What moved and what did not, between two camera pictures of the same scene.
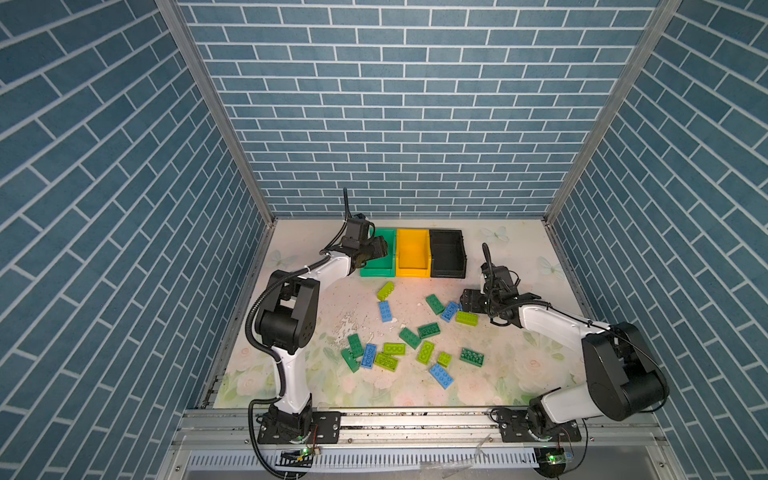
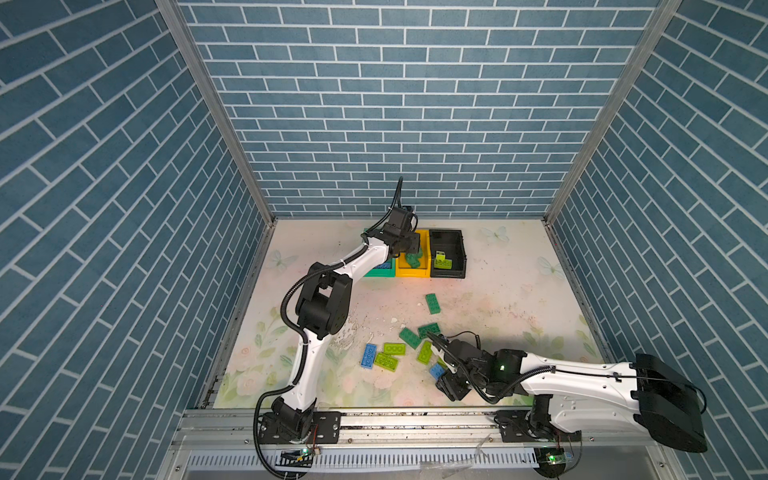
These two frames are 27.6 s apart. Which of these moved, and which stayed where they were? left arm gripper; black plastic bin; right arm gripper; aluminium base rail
Moved: left arm gripper; right arm gripper
Stayed: black plastic bin; aluminium base rail
